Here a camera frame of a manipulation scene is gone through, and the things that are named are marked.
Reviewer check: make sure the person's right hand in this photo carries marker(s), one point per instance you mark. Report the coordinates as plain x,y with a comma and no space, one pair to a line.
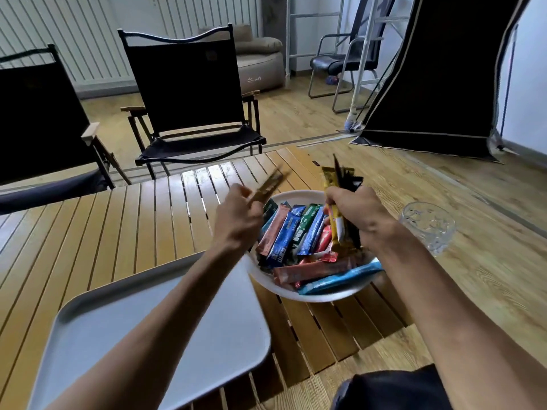
367,213

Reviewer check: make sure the person's left hand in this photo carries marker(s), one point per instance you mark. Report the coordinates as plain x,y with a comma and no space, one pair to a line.
237,222

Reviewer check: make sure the pile of sachets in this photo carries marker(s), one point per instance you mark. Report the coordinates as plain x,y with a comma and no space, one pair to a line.
290,234

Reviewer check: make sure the grey rectangular tray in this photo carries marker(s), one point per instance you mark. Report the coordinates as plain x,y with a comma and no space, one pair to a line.
94,320

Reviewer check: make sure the person's right forearm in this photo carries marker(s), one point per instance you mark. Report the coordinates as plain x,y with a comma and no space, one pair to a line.
448,328

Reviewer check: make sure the person's left forearm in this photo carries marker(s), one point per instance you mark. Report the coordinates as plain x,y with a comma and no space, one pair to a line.
149,345

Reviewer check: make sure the person's right leg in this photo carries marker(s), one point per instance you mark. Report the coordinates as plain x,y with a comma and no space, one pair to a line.
384,392

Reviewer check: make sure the clear patterned glass cup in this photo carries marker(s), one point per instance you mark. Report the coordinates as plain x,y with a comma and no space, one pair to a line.
427,228

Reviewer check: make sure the white round bowl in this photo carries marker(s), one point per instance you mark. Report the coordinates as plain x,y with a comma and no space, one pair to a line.
265,277

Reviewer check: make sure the small blue bundle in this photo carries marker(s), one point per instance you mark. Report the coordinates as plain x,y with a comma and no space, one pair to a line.
332,79

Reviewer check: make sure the black folding chair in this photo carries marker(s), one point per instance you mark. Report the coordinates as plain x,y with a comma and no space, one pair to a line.
183,81
34,123

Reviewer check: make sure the black office chair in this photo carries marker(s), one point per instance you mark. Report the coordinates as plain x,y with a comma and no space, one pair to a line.
329,64

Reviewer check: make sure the beige inflatable sofa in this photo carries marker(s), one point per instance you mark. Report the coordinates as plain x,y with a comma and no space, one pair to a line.
260,68

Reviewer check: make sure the black fabric backdrop panel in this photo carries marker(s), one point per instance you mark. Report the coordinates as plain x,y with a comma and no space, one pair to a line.
440,72

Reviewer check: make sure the white metal frame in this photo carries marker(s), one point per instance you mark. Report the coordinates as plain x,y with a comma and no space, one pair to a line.
363,59

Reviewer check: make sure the white wall radiator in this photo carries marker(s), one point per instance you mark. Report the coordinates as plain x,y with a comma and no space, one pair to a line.
85,38
179,12

